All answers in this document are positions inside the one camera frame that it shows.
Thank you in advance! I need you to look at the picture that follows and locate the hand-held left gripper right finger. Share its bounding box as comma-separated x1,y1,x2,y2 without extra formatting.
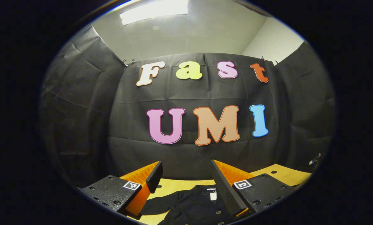
210,159,295,218

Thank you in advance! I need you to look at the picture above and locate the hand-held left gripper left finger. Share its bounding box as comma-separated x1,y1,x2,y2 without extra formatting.
77,161,164,220

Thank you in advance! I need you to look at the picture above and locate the black button shirt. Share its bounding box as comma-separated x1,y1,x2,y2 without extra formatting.
140,184,237,225

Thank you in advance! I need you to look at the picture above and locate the black backdrop cloth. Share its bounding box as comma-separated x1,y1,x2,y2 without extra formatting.
39,25,336,188

